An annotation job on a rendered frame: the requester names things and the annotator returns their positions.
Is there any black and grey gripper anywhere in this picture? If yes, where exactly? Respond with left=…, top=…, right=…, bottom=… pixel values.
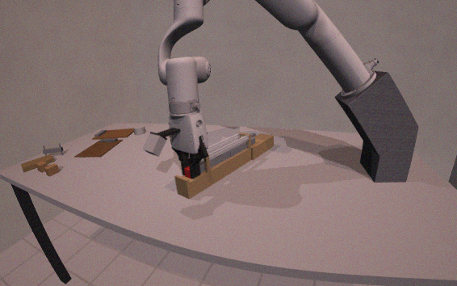
left=169, top=110, right=208, bottom=179

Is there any red cube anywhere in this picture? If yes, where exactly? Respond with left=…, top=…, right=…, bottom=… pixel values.
left=184, top=166, right=191, bottom=179

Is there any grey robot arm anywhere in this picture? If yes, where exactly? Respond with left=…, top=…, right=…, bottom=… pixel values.
left=143, top=0, right=379, bottom=157

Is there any small brown wooden block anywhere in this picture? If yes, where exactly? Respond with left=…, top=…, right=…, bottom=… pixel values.
left=44, top=163, right=60, bottom=177
left=36, top=162, right=48, bottom=173

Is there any short grey cylinder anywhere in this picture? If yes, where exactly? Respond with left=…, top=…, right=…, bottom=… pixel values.
left=133, top=125, right=145, bottom=135

